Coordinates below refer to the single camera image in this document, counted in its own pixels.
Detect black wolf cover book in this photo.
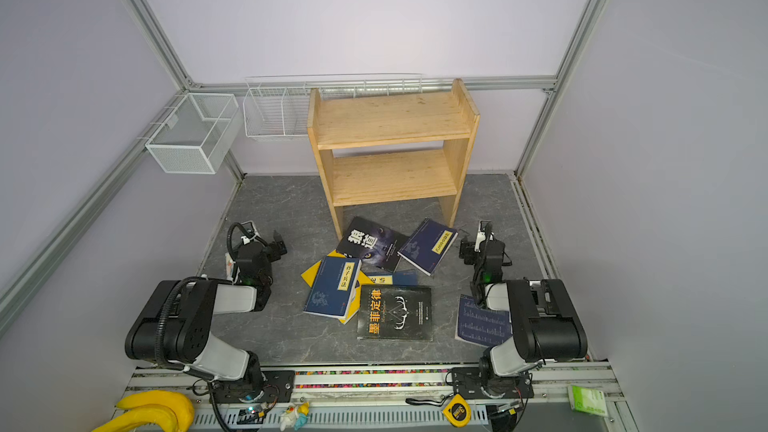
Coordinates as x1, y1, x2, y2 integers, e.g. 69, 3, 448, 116
335, 216, 407, 272

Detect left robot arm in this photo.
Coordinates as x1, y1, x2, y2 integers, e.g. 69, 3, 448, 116
124, 222, 287, 402

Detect blue flat book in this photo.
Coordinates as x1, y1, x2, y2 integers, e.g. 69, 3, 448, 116
367, 270, 420, 287

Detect wooden two-tier bookshelf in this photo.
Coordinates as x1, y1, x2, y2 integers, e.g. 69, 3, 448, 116
307, 79, 480, 236

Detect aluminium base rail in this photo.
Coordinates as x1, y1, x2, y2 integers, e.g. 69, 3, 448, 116
125, 362, 638, 431

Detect white wire rack basket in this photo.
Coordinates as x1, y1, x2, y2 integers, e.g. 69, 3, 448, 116
242, 73, 424, 139

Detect black Murphy's law book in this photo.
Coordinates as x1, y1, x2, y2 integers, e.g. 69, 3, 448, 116
357, 285, 434, 341

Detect green white packet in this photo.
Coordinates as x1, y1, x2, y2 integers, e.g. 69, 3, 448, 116
568, 385, 609, 417

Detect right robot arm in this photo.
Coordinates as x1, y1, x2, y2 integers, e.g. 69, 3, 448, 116
459, 237, 588, 396

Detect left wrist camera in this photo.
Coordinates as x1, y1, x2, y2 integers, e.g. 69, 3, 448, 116
236, 221, 259, 245

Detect navy book right yellow label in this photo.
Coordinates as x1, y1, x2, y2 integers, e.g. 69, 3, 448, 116
398, 218, 458, 276

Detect navy book left yellow label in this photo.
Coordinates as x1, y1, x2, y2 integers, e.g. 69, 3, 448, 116
302, 255, 362, 320

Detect navy notebook white lines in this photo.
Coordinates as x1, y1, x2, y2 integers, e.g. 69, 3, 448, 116
455, 295, 512, 347

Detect navy book yellow label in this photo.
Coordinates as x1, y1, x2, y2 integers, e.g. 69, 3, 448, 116
398, 218, 458, 276
302, 255, 362, 320

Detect white mesh box basket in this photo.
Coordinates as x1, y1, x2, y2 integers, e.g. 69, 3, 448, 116
146, 93, 243, 175

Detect yellow banana toy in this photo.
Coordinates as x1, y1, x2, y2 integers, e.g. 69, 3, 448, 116
93, 390, 195, 432

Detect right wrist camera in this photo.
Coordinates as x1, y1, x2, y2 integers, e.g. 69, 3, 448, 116
474, 220, 493, 253

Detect yellow folder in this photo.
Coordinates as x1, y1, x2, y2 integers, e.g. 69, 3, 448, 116
300, 249, 377, 326

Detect small white toy figure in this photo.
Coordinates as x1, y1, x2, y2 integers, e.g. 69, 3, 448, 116
279, 402, 311, 431

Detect yellow tape measure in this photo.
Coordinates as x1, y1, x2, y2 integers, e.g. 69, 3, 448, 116
442, 393, 471, 428

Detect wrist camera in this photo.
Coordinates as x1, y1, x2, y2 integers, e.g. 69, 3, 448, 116
474, 220, 493, 253
236, 221, 259, 245

